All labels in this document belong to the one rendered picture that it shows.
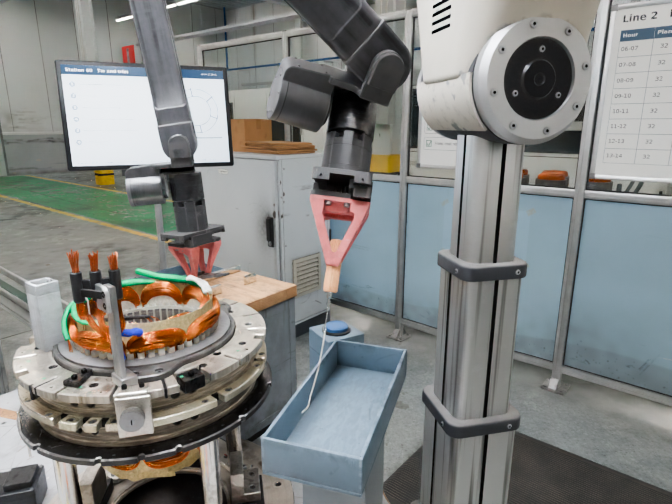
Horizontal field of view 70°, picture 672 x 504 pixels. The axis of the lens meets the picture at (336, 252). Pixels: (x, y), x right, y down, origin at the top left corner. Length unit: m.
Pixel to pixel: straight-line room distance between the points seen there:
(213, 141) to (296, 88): 1.22
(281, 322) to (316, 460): 0.49
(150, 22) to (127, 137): 0.87
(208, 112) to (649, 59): 1.83
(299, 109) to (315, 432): 0.37
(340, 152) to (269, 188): 2.40
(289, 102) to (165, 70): 0.39
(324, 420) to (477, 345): 0.28
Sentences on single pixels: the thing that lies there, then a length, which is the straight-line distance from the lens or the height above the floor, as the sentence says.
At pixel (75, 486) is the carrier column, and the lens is 0.76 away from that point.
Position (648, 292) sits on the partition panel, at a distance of 2.68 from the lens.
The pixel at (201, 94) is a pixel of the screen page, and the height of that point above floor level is 1.47.
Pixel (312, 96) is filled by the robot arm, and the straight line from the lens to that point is 0.56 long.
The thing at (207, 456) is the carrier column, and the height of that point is 0.97.
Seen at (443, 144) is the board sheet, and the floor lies 1.27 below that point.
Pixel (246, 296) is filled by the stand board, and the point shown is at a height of 1.07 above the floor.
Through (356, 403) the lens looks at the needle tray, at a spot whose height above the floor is 1.02.
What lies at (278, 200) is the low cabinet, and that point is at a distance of 2.93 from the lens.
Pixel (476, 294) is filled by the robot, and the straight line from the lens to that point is 0.75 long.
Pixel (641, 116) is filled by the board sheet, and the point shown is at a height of 1.41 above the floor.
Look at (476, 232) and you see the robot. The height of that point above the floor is 1.22.
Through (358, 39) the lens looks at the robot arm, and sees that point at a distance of 0.54.
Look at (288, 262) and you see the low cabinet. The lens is 3.04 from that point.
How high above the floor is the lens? 1.38
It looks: 15 degrees down
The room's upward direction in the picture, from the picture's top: straight up
